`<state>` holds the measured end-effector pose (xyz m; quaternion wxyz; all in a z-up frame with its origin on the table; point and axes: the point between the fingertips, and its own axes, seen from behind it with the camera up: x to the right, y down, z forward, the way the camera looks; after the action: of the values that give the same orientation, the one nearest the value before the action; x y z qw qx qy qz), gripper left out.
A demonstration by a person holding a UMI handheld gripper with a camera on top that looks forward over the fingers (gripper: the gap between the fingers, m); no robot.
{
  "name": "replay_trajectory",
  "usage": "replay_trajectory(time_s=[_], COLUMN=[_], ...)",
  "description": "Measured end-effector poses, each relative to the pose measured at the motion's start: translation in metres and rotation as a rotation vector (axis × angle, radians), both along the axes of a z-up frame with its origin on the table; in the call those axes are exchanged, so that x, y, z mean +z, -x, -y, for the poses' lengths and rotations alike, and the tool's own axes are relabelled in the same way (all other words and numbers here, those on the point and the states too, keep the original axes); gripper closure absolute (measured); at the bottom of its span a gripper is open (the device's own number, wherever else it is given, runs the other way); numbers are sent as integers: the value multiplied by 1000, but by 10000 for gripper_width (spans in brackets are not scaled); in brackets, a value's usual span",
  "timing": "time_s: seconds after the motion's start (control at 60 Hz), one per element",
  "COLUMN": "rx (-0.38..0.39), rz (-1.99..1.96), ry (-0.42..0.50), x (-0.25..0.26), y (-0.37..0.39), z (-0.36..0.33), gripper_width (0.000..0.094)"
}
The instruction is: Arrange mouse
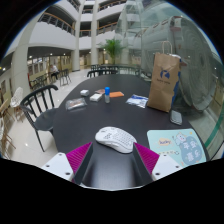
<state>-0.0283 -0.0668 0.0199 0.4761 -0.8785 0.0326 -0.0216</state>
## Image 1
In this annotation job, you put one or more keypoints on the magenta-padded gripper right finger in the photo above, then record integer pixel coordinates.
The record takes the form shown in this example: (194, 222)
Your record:
(163, 166)

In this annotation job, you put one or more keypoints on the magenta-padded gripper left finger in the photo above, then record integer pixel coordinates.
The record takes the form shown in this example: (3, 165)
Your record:
(62, 165)

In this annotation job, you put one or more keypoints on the white perforated computer mouse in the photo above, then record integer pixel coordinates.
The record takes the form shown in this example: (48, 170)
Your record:
(116, 139)

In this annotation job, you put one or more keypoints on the light blue cartoon mouse pad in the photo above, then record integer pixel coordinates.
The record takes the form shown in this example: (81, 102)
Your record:
(180, 145)

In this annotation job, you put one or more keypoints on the black spindle-back chair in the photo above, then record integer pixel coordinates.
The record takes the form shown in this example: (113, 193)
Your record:
(45, 121)
(100, 71)

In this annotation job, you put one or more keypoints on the clear plastic snack bag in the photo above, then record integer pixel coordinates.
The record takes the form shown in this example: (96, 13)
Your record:
(76, 103)

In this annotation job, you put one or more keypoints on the blue and white plastic packet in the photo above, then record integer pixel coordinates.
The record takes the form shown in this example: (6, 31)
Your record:
(137, 100)

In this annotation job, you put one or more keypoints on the white rectangular box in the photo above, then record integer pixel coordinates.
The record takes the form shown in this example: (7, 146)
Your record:
(95, 97)

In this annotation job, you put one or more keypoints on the small white box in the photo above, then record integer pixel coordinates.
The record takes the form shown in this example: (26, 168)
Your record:
(84, 92)

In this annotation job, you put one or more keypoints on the brown paper carrier bag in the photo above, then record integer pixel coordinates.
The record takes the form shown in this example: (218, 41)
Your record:
(163, 86)

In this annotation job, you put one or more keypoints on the light wooden chair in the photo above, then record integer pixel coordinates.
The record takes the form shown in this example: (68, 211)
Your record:
(4, 110)

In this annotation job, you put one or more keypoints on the white lattice chair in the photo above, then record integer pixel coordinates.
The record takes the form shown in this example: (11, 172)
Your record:
(17, 98)

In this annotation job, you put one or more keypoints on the flat brown card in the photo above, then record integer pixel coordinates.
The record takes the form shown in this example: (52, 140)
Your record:
(100, 91)

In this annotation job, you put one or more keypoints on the small blue-capped bottle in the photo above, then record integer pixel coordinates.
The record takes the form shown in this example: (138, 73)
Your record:
(107, 94)

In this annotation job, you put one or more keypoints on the flat orange pad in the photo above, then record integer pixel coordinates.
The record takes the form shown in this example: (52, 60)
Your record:
(116, 94)

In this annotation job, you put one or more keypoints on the group of dark chairs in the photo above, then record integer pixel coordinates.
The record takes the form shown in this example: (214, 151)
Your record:
(39, 81)

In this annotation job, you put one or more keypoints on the black bar stool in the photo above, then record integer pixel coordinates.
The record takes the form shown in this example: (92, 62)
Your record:
(64, 75)

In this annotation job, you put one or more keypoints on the person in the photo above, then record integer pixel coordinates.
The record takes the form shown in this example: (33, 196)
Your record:
(53, 70)

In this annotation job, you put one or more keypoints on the large round grey fan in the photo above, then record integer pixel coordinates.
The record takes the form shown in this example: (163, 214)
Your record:
(195, 63)

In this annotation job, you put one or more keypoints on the potted palm plant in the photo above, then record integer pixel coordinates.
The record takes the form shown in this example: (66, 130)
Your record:
(113, 48)

